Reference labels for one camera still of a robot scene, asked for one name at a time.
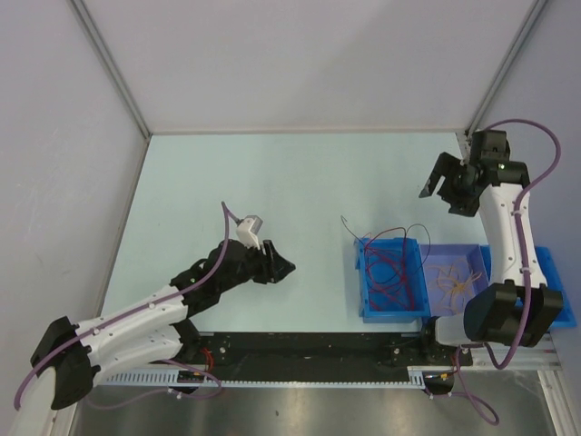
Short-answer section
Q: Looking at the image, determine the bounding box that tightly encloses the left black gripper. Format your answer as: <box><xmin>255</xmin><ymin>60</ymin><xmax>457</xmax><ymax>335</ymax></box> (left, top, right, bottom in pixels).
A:
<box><xmin>218</xmin><ymin>238</ymin><xmax>294</xmax><ymax>292</ymax></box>

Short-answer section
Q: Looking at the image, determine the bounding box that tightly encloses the brown wire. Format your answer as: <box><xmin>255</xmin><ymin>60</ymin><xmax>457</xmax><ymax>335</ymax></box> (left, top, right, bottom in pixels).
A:
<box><xmin>340</xmin><ymin>215</ymin><xmax>432</xmax><ymax>282</ymax></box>

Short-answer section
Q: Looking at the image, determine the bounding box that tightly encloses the red wire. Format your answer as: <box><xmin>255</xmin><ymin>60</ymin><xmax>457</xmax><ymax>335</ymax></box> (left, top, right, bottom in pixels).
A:
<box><xmin>362</xmin><ymin>233</ymin><xmax>417</xmax><ymax>314</ymax></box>
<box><xmin>362</xmin><ymin>243</ymin><xmax>417</xmax><ymax>314</ymax></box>
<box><xmin>362</xmin><ymin>231</ymin><xmax>417</xmax><ymax>314</ymax></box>

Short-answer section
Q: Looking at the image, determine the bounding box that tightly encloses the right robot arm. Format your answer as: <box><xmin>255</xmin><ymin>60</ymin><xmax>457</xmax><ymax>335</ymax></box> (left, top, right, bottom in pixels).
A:
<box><xmin>419</xmin><ymin>125</ymin><xmax>564</xmax><ymax>369</ymax></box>

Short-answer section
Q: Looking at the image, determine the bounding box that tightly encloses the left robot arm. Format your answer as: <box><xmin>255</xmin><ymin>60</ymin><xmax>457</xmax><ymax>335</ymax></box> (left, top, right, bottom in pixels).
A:
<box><xmin>30</xmin><ymin>239</ymin><xmax>296</xmax><ymax>411</ymax></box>

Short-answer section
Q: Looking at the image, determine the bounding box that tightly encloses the purple plastic tray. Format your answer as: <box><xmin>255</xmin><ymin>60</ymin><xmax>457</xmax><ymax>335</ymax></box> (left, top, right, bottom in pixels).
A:
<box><xmin>419</xmin><ymin>244</ymin><xmax>488</xmax><ymax>316</ymax></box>

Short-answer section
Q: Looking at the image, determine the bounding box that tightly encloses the blue plastic bin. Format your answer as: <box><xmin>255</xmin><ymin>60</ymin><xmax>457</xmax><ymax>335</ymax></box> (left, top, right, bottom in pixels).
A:
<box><xmin>476</xmin><ymin>245</ymin><xmax>577</xmax><ymax>332</ymax></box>
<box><xmin>354</xmin><ymin>238</ymin><xmax>431</xmax><ymax>323</ymax></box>

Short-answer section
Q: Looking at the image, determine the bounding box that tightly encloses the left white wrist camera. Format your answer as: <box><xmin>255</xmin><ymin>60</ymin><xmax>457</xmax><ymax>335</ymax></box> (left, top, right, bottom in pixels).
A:
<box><xmin>236</xmin><ymin>215</ymin><xmax>263</xmax><ymax>249</ymax></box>

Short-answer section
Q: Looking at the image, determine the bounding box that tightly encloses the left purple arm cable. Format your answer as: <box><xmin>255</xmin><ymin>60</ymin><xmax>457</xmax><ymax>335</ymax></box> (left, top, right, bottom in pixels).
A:
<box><xmin>12</xmin><ymin>202</ymin><xmax>241</xmax><ymax>410</ymax></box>

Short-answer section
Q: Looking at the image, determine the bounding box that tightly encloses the slotted cable duct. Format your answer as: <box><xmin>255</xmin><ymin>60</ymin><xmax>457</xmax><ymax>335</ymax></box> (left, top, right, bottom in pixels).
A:
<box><xmin>101</xmin><ymin>366</ymin><xmax>425</xmax><ymax>390</ymax></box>

